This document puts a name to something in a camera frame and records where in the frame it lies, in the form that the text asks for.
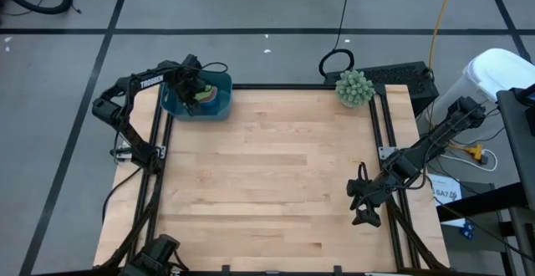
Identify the large teal measuring cup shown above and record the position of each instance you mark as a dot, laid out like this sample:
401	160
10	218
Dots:
218	102

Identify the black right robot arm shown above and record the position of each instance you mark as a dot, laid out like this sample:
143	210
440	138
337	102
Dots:
418	154

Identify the green measuring cup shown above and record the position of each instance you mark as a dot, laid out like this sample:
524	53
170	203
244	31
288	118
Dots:
204	94

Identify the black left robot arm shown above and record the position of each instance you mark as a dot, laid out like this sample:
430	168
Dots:
152	81

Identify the white trash bin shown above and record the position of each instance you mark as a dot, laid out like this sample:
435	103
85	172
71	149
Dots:
497	73

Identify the black computer case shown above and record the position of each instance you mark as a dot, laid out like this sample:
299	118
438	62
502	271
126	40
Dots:
401	77

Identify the white paper sign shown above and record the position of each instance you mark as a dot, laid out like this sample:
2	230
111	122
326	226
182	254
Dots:
445	190

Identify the small blue object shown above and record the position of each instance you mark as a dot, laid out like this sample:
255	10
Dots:
467	230

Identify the teal plastic basket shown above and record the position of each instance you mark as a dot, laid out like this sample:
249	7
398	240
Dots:
221	113

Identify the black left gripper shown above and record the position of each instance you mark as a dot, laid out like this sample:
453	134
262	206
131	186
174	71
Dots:
186	81

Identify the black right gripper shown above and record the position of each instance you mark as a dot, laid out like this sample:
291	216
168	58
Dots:
372	192

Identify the black bulky device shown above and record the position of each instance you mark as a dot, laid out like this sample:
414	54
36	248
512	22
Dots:
156	255

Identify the potted green succulent plant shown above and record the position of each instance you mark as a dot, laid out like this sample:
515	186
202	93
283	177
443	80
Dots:
354	88

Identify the yellow power plug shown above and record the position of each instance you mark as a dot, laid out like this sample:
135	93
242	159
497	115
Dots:
475	152

